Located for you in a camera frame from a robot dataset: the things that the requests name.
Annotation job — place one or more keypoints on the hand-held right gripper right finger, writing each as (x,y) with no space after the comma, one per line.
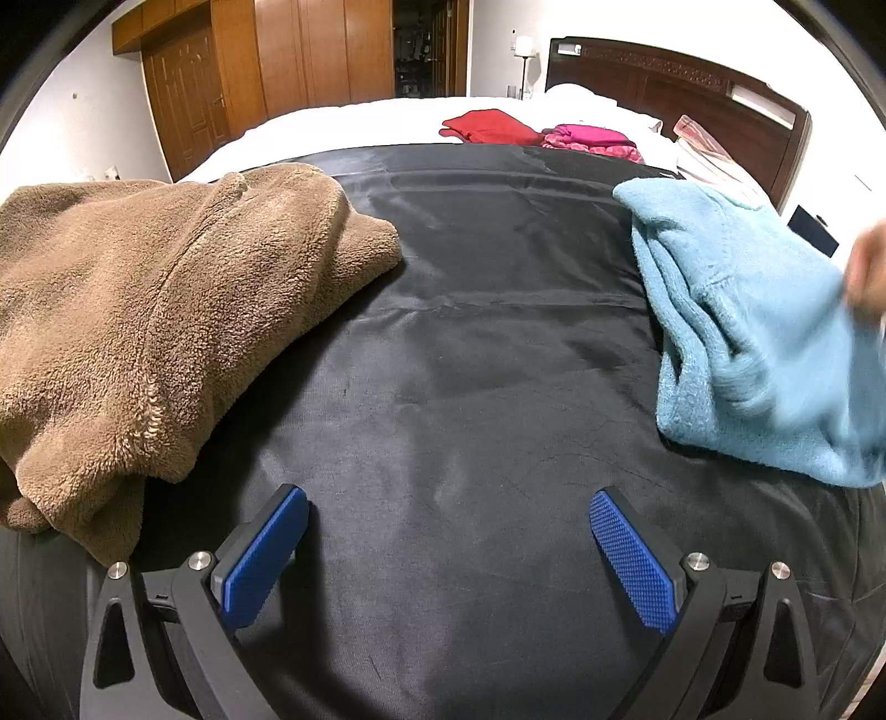
(633,561)

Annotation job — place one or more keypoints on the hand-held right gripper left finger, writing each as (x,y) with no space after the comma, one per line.
(263,561)

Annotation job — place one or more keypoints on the blue knit sweater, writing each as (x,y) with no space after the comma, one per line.
(727,332)

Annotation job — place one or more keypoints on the black bed sheet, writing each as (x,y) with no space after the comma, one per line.
(484,346)

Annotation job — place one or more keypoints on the brown fleece garment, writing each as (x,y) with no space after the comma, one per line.
(173,311)

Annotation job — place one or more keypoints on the white framed tablet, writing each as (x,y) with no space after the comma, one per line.
(810,228)

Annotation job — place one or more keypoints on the pink cloth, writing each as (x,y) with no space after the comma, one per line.
(713,156)

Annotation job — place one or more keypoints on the magenta folded cloth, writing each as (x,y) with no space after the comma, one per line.
(588,138)

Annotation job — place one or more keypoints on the white quilted blanket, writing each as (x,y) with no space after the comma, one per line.
(360,124)

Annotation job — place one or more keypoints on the red folded cloth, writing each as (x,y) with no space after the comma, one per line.
(491,126)

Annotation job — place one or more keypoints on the wooden room door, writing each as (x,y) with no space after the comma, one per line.
(183,104)

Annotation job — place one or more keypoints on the dark wooden headboard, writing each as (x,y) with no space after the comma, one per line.
(692,83)

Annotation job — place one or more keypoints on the wooden wardrobe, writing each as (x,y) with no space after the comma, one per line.
(304,55)

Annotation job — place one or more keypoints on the white floor lamp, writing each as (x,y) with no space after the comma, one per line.
(524,47)

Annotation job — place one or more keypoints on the dark open doorway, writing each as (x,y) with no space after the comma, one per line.
(419,55)

